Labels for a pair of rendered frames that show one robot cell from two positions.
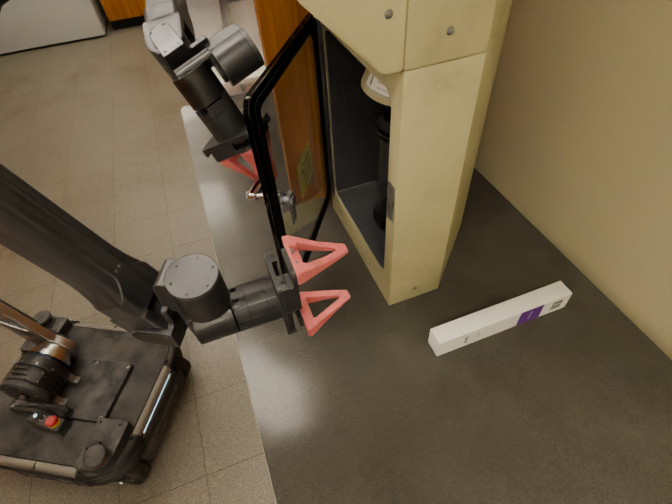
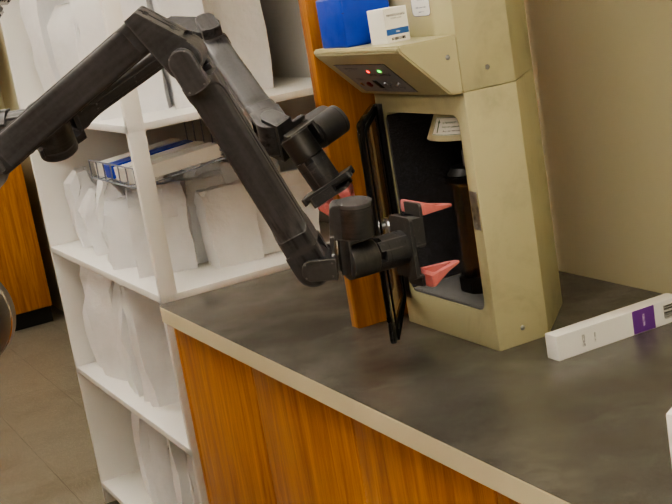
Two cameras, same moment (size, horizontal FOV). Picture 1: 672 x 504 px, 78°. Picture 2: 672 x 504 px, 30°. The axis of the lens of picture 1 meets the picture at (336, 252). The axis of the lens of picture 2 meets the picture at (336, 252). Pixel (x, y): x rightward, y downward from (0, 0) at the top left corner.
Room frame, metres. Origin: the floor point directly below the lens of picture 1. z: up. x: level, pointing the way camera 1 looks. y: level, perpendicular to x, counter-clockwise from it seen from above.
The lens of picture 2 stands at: (-1.62, 0.48, 1.65)
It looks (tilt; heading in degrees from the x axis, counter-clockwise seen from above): 13 degrees down; 351
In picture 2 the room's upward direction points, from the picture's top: 9 degrees counter-clockwise
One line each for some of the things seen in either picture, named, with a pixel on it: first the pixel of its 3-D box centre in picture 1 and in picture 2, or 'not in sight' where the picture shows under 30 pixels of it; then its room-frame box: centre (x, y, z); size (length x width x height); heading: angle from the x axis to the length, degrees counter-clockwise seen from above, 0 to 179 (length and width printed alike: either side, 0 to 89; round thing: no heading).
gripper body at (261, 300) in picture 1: (262, 300); (392, 249); (0.32, 0.10, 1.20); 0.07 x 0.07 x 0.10; 17
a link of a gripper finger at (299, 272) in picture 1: (312, 266); (427, 218); (0.34, 0.03, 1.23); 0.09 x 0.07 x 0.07; 107
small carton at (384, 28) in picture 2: not in sight; (388, 25); (0.57, 0.00, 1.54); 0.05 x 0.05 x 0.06; 23
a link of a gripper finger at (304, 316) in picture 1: (317, 298); (433, 259); (0.34, 0.03, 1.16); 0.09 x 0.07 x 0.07; 107
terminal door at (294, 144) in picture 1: (300, 163); (382, 219); (0.62, 0.05, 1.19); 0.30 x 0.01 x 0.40; 163
